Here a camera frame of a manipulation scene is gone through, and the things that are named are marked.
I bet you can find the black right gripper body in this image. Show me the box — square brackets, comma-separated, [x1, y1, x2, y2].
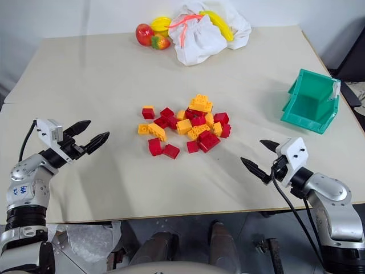
[269, 154, 289, 185]

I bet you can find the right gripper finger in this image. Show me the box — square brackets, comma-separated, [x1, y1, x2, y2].
[259, 139, 282, 156]
[240, 156, 272, 185]

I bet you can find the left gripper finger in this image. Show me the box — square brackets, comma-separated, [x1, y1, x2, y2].
[84, 131, 111, 155]
[63, 119, 92, 139]

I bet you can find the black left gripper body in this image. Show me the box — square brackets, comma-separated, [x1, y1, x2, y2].
[58, 132, 88, 161]

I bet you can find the green plastic bin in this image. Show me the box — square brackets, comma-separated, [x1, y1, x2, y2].
[280, 68, 342, 135]

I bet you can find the dark rounded shape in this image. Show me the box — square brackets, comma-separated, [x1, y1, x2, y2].
[129, 231, 180, 267]
[209, 220, 240, 267]

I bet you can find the dark metal clamp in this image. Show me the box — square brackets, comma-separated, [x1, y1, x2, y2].
[253, 236, 287, 274]

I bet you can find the white label clip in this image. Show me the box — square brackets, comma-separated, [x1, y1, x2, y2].
[328, 80, 342, 101]

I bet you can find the clear plastic wrap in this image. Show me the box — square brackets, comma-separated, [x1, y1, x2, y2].
[46, 220, 123, 274]

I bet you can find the red toy apple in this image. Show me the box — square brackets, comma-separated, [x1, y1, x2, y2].
[135, 23, 155, 47]

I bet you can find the black chair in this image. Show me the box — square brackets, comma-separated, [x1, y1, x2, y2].
[326, 33, 365, 109]

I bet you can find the red toy strawberry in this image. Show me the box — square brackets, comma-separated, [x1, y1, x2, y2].
[150, 34, 172, 51]

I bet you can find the yellow toy starfruit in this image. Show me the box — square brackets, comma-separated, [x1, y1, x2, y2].
[149, 17, 173, 38]

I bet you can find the yellow toy banana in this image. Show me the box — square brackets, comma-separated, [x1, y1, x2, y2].
[198, 10, 235, 42]

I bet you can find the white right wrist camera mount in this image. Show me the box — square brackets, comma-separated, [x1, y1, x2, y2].
[274, 136, 310, 188]

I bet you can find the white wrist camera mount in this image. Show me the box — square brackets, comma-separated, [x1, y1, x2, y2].
[274, 136, 310, 188]
[35, 118, 74, 165]

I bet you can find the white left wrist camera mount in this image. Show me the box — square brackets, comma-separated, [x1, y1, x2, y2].
[35, 118, 74, 165]

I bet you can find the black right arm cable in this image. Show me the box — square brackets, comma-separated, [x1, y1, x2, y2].
[302, 196, 326, 253]
[270, 167, 325, 259]

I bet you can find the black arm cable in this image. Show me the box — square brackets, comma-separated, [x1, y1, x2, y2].
[302, 196, 326, 253]
[270, 167, 325, 259]
[18, 119, 38, 163]

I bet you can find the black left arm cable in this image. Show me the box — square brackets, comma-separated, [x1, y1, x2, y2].
[18, 119, 38, 163]

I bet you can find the white cloth drawstring bag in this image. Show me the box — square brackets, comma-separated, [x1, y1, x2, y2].
[168, 0, 252, 67]

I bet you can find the pink drawstring cord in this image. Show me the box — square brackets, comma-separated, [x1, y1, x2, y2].
[165, 14, 205, 49]

